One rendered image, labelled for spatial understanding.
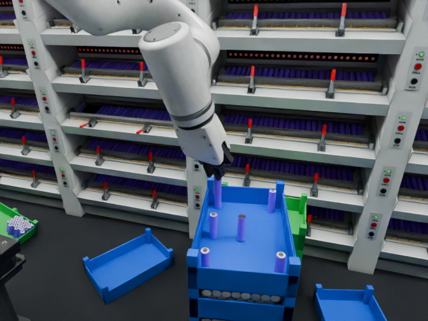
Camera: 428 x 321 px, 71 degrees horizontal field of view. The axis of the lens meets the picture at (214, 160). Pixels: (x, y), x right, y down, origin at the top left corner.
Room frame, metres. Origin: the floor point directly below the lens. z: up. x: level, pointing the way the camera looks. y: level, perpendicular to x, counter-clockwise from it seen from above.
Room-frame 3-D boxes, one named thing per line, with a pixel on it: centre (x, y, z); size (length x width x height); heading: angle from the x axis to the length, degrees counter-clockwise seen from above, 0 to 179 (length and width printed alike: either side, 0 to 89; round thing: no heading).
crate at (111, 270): (0.94, 0.35, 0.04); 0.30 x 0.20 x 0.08; 131
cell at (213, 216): (0.55, 0.00, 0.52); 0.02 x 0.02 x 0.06
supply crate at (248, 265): (0.55, -0.07, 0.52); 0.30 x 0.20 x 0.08; 174
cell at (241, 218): (0.54, -0.06, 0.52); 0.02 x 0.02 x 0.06
